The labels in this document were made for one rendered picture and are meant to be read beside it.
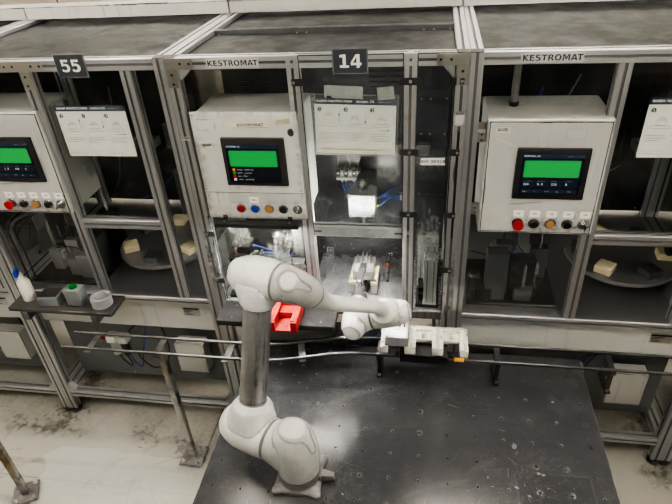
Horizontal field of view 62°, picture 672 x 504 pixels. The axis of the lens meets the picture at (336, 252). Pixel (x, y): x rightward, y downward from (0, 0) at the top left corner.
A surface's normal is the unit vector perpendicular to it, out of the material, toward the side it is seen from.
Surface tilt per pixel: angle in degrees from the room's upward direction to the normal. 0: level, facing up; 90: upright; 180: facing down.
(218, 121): 90
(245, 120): 90
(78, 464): 0
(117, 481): 0
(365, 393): 0
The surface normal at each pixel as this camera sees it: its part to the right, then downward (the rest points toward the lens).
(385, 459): -0.06, -0.83
